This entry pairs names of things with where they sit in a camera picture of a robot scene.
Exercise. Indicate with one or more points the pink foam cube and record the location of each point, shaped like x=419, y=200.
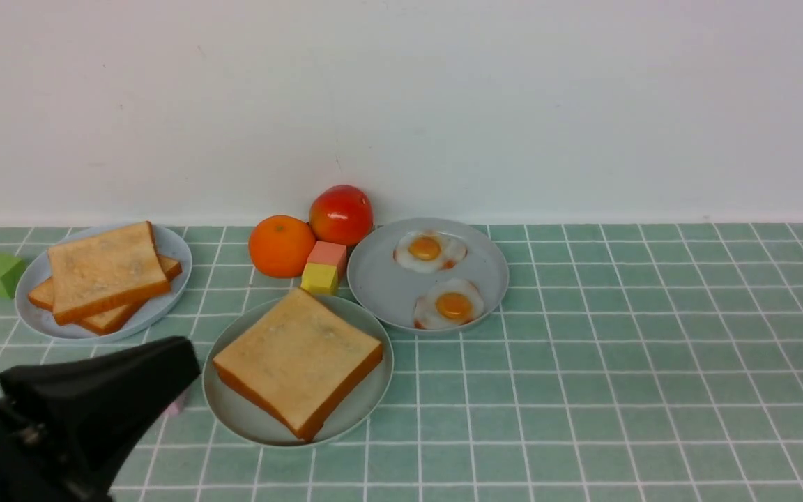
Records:
x=176, y=406

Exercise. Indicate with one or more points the fried egg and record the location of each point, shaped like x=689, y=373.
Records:
x=449, y=304
x=427, y=252

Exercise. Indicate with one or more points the toast slice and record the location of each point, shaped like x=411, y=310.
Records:
x=99, y=273
x=298, y=362
x=106, y=322

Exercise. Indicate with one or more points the blue plate with toast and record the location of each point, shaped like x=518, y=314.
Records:
x=41, y=322

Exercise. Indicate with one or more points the red tomato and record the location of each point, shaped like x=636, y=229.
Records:
x=342, y=215

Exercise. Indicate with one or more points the fried egg near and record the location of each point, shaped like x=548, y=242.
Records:
x=449, y=304

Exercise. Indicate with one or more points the green centre plate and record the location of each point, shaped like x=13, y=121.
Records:
x=252, y=423

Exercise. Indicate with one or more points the orange fruit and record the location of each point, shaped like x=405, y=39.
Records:
x=279, y=246

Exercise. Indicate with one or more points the green checkered tablecloth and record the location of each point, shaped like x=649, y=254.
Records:
x=626, y=363

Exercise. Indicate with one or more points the grey plate with eggs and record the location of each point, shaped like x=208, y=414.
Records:
x=389, y=291

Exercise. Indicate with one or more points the salmon foam cube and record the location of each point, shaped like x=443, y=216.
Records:
x=329, y=254

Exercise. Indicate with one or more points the yellow foam cube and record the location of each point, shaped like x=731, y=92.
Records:
x=320, y=279

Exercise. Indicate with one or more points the green foam cube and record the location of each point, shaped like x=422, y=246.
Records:
x=11, y=269

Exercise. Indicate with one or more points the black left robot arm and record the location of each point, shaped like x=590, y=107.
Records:
x=66, y=429

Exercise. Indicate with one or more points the fried egg rear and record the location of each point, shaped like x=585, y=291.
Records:
x=427, y=252

